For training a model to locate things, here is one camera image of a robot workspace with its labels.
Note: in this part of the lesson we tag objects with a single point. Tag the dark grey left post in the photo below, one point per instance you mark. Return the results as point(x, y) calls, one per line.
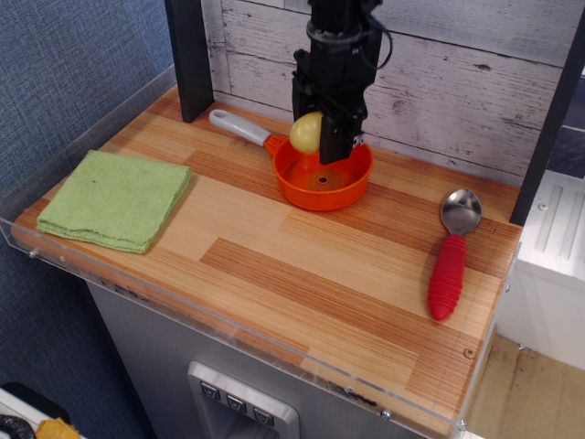
point(189, 46)

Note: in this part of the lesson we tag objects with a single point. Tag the red handled metal spoon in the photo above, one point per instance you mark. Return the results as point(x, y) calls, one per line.
point(461, 213)

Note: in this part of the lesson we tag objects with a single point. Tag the silver dispenser button panel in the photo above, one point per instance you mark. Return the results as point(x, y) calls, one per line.
point(229, 408)

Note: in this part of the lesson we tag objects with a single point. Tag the dark grey right post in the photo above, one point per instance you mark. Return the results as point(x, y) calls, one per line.
point(557, 111)

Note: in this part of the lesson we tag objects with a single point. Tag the yellow toy egg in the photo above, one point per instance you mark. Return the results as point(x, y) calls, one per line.
point(305, 135)

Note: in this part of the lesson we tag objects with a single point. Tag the clear acrylic table guard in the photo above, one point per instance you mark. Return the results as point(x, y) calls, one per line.
point(339, 296)

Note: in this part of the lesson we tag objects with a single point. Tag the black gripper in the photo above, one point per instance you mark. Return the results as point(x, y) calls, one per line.
point(332, 77)

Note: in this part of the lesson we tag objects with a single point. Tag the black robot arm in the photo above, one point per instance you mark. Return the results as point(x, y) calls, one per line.
point(341, 21)

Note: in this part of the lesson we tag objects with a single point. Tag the green folded cloth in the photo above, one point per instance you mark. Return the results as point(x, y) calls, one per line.
point(115, 201)

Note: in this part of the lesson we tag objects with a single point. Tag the grey toy fridge cabinet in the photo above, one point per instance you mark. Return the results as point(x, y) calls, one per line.
point(156, 350)

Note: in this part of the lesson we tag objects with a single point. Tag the dark grey post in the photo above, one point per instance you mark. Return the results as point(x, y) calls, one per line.
point(557, 111)
point(189, 46)

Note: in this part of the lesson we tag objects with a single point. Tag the white toy sink unit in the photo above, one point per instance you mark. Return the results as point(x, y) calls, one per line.
point(542, 306)

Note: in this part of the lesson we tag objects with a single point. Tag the yellow object bottom left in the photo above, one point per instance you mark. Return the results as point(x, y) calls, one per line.
point(56, 429)

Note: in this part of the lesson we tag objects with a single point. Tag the orange toy pan grey handle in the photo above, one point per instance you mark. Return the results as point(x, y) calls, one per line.
point(302, 179)

